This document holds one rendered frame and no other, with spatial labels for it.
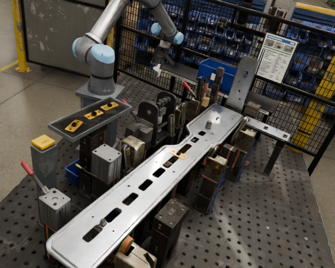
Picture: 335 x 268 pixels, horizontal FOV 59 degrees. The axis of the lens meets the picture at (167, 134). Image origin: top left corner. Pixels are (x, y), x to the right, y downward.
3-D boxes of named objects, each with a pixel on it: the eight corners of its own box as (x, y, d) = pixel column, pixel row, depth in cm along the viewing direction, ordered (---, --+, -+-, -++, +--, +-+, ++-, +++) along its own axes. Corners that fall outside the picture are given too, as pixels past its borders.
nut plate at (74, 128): (73, 132, 116) (73, 130, 115) (64, 130, 116) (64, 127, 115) (83, 122, 123) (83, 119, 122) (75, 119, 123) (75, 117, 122)
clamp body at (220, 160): (207, 219, 151) (226, 168, 132) (186, 207, 156) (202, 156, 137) (214, 208, 158) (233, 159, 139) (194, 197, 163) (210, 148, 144)
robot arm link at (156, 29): (165, 25, 185) (174, 30, 194) (152, 20, 191) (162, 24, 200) (160, 38, 188) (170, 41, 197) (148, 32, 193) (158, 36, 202)
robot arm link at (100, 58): (100, 78, 150) (101, 53, 143) (84, 69, 157) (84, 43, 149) (118, 74, 158) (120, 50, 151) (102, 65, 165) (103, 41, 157)
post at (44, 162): (48, 232, 130) (41, 154, 105) (36, 223, 132) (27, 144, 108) (61, 221, 135) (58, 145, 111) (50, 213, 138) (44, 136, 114)
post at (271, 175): (273, 179, 188) (291, 143, 172) (257, 172, 191) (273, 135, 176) (275, 174, 192) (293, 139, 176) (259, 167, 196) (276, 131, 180)
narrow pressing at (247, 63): (241, 109, 195) (259, 60, 176) (226, 102, 199) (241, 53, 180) (242, 109, 195) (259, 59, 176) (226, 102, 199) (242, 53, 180)
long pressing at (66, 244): (91, 287, 85) (91, 284, 84) (38, 244, 93) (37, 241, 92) (245, 117, 189) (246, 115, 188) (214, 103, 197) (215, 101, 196)
